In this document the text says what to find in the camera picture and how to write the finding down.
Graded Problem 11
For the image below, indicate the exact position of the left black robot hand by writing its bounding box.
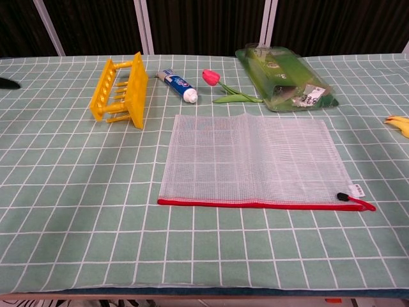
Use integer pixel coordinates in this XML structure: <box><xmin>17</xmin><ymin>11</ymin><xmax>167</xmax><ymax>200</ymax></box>
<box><xmin>0</xmin><ymin>76</ymin><xmax>22</xmax><ymax>90</ymax></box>

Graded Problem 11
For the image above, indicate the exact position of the white mesh zipper pouch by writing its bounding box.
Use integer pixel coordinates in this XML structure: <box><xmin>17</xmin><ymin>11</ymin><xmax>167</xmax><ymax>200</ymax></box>
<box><xmin>157</xmin><ymin>112</ymin><xmax>377</xmax><ymax>213</ymax></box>

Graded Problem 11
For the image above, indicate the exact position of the yellow plastic rack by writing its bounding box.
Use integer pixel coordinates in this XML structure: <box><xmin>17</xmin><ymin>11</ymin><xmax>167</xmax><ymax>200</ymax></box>
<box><xmin>89</xmin><ymin>51</ymin><xmax>150</xmax><ymax>130</ymax></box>

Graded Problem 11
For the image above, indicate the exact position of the green checkered tablecloth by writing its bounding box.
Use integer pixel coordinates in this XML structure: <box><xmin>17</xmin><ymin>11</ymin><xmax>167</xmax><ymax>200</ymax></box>
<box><xmin>0</xmin><ymin>54</ymin><xmax>409</xmax><ymax>294</ymax></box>

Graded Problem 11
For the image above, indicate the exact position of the blue white toothpaste tube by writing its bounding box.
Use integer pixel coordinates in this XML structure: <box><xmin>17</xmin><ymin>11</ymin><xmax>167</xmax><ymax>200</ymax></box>
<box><xmin>155</xmin><ymin>68</ymin><xmax>199</xmax><ymax>104</ymax></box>

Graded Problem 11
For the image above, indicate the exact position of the pink artificial tulip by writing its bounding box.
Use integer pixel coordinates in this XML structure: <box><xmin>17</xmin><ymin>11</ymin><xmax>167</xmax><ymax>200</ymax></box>
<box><xmin>201</xmin><ymin>69</ymin><xmax>264</xmax><ymax>104</ymax></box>

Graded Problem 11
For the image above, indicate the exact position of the black pleated curtain backdrop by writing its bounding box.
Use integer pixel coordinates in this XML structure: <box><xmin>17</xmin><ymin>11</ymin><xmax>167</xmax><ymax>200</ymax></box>
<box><xmin>0</xmin><ymin>0</ymin><xmax>409</xmax><ymax>59</ymax></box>

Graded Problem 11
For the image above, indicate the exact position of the green blister package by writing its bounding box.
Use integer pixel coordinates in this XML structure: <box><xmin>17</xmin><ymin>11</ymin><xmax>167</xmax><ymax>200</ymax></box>
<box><xmin>235</xmin><ymin>46</ymin><xmax>339</xmax><ymax>113</ymax></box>

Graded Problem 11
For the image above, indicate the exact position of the yellow banana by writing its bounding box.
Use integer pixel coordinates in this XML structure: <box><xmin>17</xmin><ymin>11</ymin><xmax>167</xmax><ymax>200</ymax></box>
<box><xmin>383</xmin><ymin>115</ymin><xmax>409</xmax><ymax>139</ymax></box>

